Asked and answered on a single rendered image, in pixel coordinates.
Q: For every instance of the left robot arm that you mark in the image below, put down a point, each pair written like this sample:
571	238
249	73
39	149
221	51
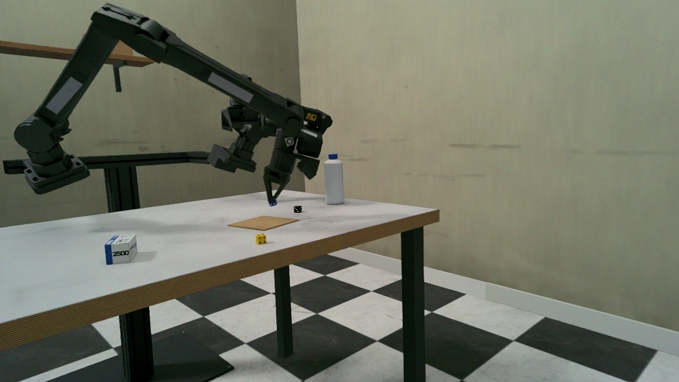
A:
242	150

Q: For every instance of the tan flat mat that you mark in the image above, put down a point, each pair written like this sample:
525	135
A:
263	223

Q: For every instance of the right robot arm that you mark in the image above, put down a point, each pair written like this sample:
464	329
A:
42	131

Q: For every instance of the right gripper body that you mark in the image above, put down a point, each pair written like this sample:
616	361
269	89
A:
272	171

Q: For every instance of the white box of staples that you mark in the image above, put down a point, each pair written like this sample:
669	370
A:
121	249

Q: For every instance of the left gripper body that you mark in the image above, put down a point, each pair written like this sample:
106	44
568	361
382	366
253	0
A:
242	115

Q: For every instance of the white plastic bottle with blue cap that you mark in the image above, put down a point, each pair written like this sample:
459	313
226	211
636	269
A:
333	170

